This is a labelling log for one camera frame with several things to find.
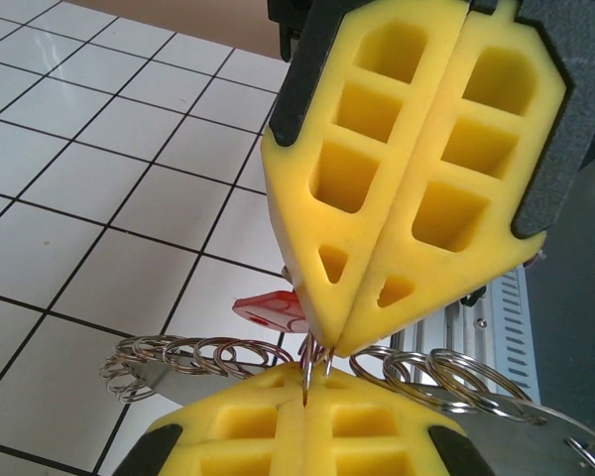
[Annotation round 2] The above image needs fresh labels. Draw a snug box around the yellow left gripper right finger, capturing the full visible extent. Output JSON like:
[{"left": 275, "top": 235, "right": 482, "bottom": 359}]
[{"left": 302, "top": 369, "right": 498, "bottom": 476}]

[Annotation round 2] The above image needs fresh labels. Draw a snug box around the slotted grey cable duct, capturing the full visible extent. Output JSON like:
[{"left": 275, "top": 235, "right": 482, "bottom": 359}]
[{"left": 479, "top": 267, "right": 542, "bottom": 401}]

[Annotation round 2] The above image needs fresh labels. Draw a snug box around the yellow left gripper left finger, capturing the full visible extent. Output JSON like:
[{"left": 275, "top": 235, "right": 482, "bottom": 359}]
[{"left": 112, "top": 361, "right": 309, "bottom": 476}]

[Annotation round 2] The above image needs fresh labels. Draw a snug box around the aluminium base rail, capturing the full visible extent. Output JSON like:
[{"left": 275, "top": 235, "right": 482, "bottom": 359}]
[{"left": 391, "top": 290, "right": 490, "bottom": 359}]

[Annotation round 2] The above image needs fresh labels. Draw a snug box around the red capped key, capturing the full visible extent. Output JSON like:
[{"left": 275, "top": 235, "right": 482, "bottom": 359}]
[{"left": 232, "top": 290, "right": 309, "bottom": 334}]

